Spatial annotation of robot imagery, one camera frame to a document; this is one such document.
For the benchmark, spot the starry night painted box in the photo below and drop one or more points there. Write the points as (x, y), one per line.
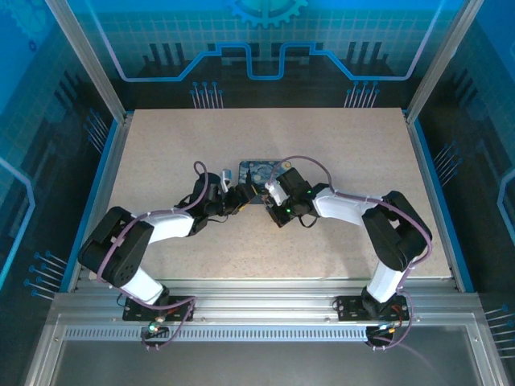
(261, 173)

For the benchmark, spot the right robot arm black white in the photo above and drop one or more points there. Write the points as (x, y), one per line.
(398, 229)

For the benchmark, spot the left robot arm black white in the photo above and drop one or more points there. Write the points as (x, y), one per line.
(128, 249)

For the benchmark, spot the aluminium mounting beam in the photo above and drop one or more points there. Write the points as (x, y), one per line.
(261, 299)

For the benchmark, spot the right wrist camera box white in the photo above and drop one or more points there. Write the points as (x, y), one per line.
(277, 190)

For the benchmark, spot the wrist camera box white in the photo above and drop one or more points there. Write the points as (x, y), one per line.
(277, 190)
(226, 177)

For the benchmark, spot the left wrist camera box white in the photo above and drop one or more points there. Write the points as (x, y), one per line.
(226, 177)

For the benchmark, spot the aluminium table side rail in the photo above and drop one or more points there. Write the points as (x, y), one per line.
(100, 181)
(432, 181)

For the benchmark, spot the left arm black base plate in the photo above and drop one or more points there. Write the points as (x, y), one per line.
(181, 309)

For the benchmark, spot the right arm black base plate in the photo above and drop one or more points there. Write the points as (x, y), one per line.
(348, 309)

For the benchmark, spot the aluminium frame post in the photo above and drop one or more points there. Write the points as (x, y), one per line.
(88, 60)
(440, 60)

